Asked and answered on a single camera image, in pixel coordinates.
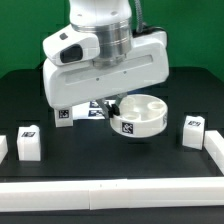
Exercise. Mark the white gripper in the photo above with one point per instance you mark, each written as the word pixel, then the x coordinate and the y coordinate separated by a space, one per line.
pixel 145 65

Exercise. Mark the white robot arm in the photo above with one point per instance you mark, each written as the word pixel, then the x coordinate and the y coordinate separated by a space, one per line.
pixel 99 57

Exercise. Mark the white marker sheet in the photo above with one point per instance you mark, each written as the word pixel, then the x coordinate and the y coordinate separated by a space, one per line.
pixel 90 110

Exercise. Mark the white right barrier block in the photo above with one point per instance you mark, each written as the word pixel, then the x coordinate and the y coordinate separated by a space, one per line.
pixel 214 144

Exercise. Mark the white barrier block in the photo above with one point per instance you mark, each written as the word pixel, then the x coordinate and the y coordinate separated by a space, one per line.
pixel 3 147
pixel 214 144

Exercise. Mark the white left barrier block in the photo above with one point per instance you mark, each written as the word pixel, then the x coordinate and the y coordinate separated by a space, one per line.
pixel 3 147

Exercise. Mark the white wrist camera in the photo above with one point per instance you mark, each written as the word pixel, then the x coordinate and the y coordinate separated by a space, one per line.
pixel 69 46

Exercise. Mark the white front barrier rail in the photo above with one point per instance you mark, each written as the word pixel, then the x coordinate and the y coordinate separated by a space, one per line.
pixel 111 194

